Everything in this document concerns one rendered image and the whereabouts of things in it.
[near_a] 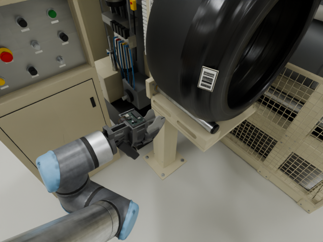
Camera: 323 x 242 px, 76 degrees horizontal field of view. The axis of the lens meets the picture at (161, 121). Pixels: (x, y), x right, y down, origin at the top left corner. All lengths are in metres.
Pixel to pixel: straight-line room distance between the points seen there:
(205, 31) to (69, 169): 0.44
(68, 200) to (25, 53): 0.69
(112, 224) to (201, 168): 1.32
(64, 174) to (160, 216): 1.13
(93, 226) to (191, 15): 0.49
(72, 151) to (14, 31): 0.65
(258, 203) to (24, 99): 1.60
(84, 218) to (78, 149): 0.16
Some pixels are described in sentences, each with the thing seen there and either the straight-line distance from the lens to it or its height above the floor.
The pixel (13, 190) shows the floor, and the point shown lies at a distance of 1.99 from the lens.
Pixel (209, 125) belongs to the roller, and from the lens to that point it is 0.81.
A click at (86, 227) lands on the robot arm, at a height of 1.11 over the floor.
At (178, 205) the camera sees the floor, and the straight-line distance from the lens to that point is 1.62.
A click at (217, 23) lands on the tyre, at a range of 0.51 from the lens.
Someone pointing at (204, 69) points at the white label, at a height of 1.23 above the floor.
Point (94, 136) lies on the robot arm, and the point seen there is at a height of 1.10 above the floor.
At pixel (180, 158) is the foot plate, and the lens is 1.77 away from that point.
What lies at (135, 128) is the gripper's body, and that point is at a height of 1.09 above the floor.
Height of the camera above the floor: 1.52
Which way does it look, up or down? 48 degrees down
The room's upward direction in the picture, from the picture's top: straight up
